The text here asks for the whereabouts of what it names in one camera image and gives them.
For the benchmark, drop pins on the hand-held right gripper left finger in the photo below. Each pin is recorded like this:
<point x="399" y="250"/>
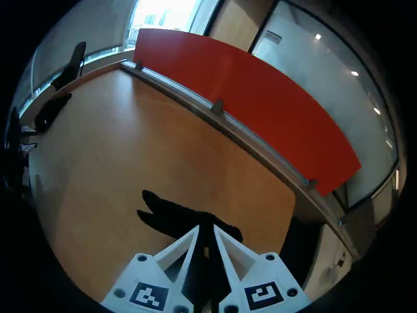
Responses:
<point x="146" y="274"/>

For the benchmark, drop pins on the black office chair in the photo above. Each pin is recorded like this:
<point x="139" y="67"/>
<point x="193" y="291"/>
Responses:
<point x="73" y="66"/>

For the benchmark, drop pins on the red desk screen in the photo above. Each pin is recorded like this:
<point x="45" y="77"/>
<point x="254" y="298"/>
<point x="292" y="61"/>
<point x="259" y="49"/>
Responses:
<point x="247" y="94"/>

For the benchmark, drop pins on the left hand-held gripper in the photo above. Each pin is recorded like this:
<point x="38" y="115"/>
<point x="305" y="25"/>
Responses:
<point x="13" y="150"/>

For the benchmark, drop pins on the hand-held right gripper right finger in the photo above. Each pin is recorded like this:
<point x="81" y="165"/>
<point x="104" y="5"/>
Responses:
<point x="267" y="277"/>

